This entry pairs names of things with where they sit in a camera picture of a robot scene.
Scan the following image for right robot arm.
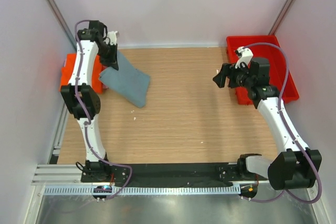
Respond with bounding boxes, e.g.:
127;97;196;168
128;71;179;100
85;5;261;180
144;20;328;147
213;57;322;190

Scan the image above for aluminium front rail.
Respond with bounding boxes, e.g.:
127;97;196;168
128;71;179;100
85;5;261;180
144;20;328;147
33;163;267;184

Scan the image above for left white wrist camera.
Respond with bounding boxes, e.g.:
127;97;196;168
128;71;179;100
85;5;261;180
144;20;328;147
105;31;119;45

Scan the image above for right aluminium corner post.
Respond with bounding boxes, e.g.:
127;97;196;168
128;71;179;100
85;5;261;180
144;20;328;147
268;0;296;35

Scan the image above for slotted cable duct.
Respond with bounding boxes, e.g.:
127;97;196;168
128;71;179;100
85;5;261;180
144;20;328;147
44;184;240;196

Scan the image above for grey-blue t shirt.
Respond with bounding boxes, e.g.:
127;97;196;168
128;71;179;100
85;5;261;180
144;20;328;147
99;51;150;108

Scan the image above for aluminium corner post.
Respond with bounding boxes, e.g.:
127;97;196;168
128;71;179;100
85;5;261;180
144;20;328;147
268;0;296;35
45;0;77;50

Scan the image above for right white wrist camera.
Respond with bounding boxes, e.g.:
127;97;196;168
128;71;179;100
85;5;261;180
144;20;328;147
235;46;254;69

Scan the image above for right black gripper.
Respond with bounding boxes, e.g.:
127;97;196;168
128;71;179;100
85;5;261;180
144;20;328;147
213;60;255;89

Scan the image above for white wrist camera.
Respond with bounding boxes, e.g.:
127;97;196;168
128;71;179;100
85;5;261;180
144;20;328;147
105;31;119;45
235;46;254;69

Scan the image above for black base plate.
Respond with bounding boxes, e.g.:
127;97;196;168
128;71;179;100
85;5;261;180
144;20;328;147
80;162;269;188

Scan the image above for left aluminium corner post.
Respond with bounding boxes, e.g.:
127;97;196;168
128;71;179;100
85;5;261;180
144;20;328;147
45;0;77;50

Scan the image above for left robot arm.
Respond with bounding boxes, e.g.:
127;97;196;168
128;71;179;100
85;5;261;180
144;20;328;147
60;20;119;183

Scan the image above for folded orange t shirt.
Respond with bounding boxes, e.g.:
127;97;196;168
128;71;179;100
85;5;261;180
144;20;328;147
58;52;104;95

